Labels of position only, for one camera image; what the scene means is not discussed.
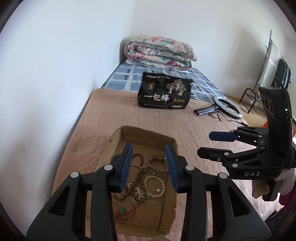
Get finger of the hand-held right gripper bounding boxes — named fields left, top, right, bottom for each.
left=209, top=126, right=269, bottom=144
left=197, top=145, right=265, bottom=167

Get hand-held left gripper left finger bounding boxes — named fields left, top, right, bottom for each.
left=26, top=142, right=134, bottom=241

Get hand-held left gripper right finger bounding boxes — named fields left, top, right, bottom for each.
left=165, top=144, right=272, bottom=241

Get brown wooden bead necklace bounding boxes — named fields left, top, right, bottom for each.
left=113, top=152, right=147, bottom=202

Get brown wristwatch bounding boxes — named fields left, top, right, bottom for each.
left=148, top=156, right=167, bottom=175

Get white bead bracelet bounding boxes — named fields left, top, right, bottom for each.
left=144, top=175, right=167, bottom=198

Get white pearl necklace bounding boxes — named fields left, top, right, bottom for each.
left=127, top=183, right=149, bottom=202

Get cardboard box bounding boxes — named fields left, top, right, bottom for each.
left=85, top=126, right=178, bottom=234

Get red cord green pendant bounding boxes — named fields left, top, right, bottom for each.
left=112, top=202, right=139, bottom=220

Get person's right hand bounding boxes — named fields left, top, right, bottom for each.
left=252, top=178, right=270, bottom=198

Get black clothes rack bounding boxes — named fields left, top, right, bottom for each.
left=239, top=30, right=292, bottom=114

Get tan blanket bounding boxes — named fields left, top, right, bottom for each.
left=51, top=88, right=287, bottom=241

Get dark hanging clothes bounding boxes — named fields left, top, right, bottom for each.
left=275, top=58, right=291, bottom=90

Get striped hanging towel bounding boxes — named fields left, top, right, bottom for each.
left=262, top=39, right=281, bottom=87

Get black printed bag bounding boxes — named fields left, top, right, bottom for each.
left=138, top=72, right=193, bottom=109

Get dark cloth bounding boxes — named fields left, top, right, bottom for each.
left=264, top=206, right=296, bottom=232

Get blue plaid bed sheet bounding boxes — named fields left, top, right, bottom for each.
left=102, top=57, right=225, bottom=103

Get folded floral quilt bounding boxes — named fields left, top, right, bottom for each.
left=124, top=35, right=198, bottom=69

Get black ring light cable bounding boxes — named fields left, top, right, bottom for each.
left=209, top=111, right=249, bottom=127

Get ring light with black tripod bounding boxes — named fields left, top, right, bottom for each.
left=194, top=96, right=243, bottom=120

